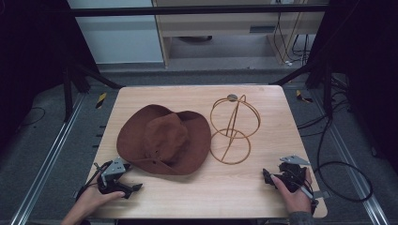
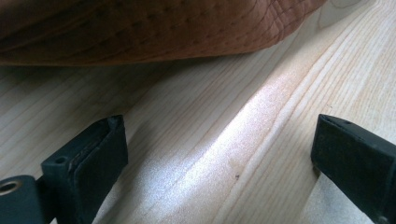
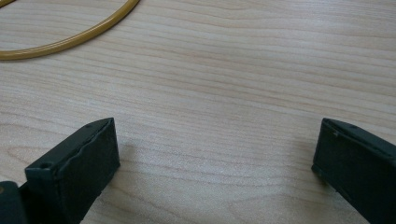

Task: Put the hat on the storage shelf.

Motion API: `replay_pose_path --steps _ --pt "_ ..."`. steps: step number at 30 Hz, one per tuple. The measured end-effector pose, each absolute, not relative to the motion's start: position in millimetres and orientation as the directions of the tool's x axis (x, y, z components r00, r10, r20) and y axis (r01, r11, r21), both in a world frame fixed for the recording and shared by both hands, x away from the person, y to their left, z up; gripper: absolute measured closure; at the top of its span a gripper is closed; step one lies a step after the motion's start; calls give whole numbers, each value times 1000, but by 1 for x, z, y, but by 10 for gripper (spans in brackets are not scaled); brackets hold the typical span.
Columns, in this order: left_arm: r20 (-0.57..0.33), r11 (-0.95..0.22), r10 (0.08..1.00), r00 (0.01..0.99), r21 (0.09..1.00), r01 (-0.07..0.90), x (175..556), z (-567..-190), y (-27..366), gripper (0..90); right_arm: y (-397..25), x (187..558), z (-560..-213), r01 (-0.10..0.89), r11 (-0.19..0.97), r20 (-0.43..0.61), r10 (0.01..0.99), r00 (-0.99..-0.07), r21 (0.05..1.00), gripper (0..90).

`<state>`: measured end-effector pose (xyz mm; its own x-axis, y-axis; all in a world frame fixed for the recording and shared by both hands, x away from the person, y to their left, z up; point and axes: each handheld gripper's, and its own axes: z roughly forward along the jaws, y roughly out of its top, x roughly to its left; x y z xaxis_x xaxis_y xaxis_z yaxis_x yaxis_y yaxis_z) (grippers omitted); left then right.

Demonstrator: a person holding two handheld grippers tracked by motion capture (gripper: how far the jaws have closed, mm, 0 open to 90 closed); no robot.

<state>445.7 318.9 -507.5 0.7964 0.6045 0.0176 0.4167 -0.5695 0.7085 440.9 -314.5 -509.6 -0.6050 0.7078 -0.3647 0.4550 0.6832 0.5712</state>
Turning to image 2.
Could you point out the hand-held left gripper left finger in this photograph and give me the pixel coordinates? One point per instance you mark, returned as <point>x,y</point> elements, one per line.
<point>93,168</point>

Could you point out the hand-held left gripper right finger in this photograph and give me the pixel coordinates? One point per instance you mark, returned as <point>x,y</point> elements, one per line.
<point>355,155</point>

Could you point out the brown perforated leather item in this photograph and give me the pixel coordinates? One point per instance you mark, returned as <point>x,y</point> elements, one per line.
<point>140,28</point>

